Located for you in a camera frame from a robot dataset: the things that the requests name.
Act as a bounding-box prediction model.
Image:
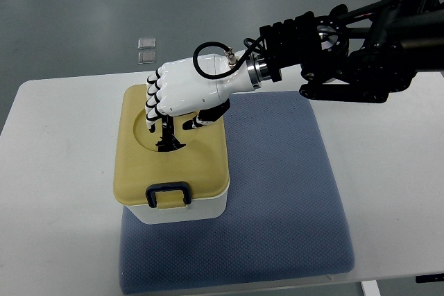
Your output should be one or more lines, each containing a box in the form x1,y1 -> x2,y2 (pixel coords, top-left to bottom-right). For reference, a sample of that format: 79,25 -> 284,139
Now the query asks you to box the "white storage box base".
126,186 -> 229,225

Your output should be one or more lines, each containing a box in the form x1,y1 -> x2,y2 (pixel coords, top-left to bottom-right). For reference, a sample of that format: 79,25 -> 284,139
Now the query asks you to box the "upper floor metal plate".
137,37 -> 156,50

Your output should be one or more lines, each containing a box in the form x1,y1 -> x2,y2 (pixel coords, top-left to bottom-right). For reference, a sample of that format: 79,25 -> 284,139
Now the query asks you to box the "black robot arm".
259,0 -> 443,103

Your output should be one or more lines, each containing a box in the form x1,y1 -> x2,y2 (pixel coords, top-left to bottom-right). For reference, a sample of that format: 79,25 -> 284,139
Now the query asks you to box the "blue grey cushion mat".
119,92 -> 355,294

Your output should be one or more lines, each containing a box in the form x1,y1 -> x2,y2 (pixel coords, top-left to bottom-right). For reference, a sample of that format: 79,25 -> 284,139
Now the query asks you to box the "black robot hand cable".
192,36 -> 268,80

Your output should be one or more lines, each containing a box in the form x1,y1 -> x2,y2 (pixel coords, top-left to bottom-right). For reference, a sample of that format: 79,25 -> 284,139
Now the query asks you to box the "black table edge bracket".
415,273 -> 444,284

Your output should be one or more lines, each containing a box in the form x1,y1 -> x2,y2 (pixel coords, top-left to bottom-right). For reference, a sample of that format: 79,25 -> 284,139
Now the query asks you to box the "front dark blue latch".
146,182 -> 191,209

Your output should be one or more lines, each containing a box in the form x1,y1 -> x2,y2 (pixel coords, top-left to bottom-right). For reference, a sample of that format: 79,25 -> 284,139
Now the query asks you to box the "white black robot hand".
145,54 -> 271,132

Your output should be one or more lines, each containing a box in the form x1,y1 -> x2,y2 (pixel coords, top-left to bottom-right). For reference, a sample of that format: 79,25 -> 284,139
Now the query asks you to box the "yellow storage box lid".
113,85 -> 229,206

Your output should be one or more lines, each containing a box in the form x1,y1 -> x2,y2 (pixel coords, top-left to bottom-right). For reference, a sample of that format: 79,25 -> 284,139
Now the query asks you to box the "white table leg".
360,280 -> 381,296

